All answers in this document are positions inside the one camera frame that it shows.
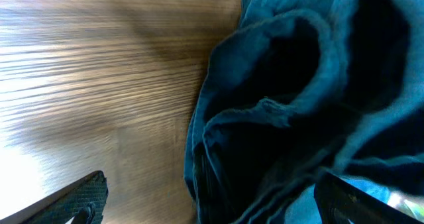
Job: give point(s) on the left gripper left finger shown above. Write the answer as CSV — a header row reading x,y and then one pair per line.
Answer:
x,y
83,201

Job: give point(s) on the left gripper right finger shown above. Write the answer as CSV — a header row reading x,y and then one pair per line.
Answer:
x,y
340,202

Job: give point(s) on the dark blue shorts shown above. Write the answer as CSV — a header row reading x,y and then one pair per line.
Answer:
x,y
301,88

